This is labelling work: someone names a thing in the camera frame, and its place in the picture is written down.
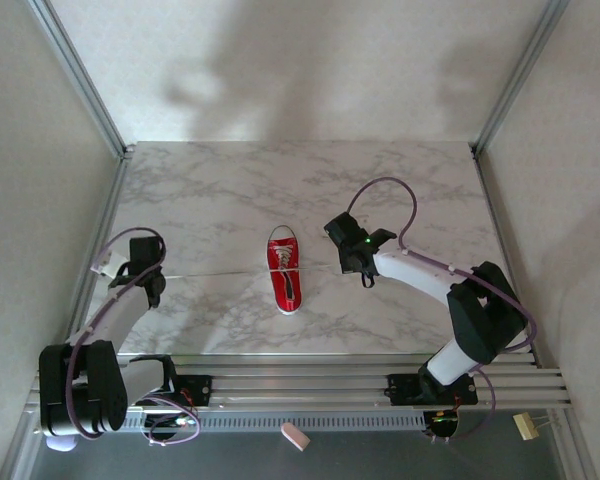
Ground aluminium frame side rail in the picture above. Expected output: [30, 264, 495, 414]
[469, 144, 544, 366]
[54, 147, 136, 371]

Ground pink eraser block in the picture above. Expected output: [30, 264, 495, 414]
[280, 422, 311, 453]

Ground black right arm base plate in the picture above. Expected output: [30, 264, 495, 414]
[387, 372, 479, 406]

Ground red canvas sneaker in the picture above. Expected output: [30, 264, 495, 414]
[266, 224, 304, 316]

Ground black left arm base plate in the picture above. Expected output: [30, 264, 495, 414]
[169, 374, 214, 407]

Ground beige binder clip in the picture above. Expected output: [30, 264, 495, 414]
[512, 412, 564, 442]

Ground right arm base electronics board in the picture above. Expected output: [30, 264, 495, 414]
[423, 407, 462, 440]

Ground grey slotted cable duct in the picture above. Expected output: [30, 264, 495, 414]
[119, 410, 426, 434]

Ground aluminium frame corner post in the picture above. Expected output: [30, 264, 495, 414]
[472, 0, 571, 156]
[27, 0, 134, 159]

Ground lavender oval eraser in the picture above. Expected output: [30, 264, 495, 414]
[44, 434, 79, 454]

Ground aluminium frame cross rails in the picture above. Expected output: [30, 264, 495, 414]
[24, 352, 574, 414]

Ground left arm base electronics board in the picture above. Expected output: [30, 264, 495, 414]
[140, 405, 200, 437]

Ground white shoelace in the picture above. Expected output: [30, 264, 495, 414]
[162, 241, 342, 281]

